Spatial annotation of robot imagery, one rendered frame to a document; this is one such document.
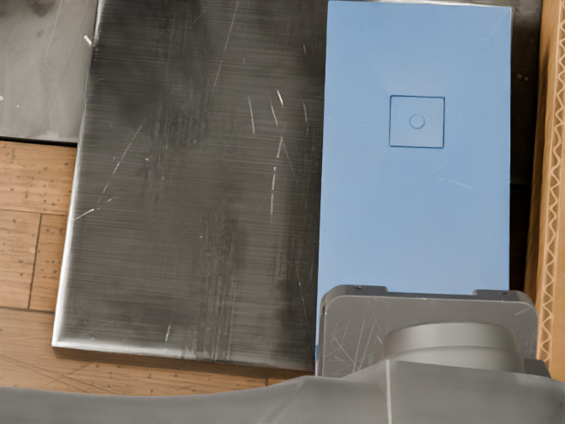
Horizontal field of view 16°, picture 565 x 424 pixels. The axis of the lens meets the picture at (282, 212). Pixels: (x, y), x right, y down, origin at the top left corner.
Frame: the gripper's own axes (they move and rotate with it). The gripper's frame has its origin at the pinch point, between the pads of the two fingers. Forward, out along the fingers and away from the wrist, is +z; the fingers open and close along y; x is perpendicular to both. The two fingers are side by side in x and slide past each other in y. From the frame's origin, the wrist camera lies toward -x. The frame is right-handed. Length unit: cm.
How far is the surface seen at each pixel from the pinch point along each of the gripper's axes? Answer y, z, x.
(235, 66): 8.7, 12.2, 6.8
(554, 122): 8.0, 5.9, -5.3
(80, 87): 7.3, 13.8, 13.3
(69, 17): 10.0, 15.3, 13.9
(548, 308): 1.8, 2.3, -5.1
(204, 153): 5.4, 10.3, 7.9
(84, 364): -2.8, 7.9, 12.4
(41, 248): 1.3, 10.3, 14.4
